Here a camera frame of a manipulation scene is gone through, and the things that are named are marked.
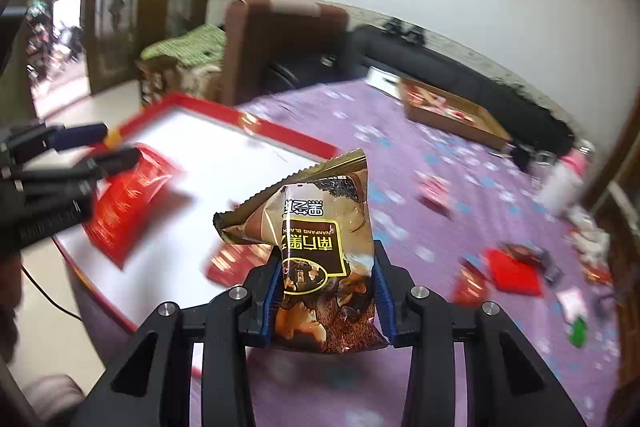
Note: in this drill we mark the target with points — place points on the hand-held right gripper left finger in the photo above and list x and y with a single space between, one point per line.
272 302

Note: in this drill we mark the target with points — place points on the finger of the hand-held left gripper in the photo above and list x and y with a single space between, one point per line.
115 159
80 134

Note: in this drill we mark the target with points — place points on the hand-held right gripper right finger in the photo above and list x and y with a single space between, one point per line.
382 302

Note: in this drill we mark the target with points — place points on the large red snack packet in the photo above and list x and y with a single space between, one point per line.
130 207

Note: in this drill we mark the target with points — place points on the red-rimmed white tray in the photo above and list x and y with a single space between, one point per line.
225 157

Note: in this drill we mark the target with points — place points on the small pink red packet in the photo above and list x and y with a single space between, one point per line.
435 194

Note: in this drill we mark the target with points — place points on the wooden door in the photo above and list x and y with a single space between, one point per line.
115 7

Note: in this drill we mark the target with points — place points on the green cloth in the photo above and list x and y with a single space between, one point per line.
190 42

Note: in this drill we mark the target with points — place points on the dark brown snack packet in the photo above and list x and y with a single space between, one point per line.
527 253

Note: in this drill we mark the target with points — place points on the purple floral tablecloth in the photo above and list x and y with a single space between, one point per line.
400 147

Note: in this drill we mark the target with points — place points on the brown chair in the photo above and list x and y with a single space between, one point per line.
250 47

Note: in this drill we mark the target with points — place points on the green item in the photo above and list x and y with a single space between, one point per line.
578 333

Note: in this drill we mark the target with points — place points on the small black box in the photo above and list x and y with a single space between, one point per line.
523 158

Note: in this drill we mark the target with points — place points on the long cardboard box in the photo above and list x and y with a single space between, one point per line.
450 112

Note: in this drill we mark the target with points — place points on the white plastic jar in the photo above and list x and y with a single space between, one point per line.
557 189

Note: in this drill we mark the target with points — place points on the black sofa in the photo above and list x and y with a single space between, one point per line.
450 67

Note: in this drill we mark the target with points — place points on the black clamp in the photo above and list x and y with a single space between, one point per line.
415 32
393 29

